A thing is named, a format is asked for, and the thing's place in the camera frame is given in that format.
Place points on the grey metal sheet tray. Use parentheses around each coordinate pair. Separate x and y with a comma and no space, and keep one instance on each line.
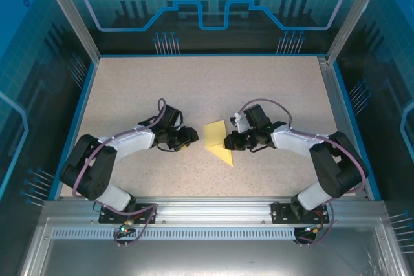
(210,256)

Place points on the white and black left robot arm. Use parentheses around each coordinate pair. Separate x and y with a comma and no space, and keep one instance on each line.
(132,142)

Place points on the aluminium side rail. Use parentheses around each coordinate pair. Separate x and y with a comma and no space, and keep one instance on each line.
(343,127)

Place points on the thin blue table edge trim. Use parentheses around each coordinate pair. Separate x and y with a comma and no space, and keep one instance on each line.
(210,55)

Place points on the aluminium frame post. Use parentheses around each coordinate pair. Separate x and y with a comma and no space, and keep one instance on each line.
(74,20)
(352,14)

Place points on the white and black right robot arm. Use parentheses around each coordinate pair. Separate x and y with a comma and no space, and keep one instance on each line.
(291,142)

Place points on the long aluminium frame rail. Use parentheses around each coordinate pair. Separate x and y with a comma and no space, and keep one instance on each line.
(210,211)

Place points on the yellow cloth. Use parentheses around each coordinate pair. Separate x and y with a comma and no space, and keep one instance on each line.
(215,137)

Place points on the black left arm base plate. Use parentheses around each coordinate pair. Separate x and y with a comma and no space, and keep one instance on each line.
(110,216)

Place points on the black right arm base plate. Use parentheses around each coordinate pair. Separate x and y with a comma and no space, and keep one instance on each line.
(281,214)

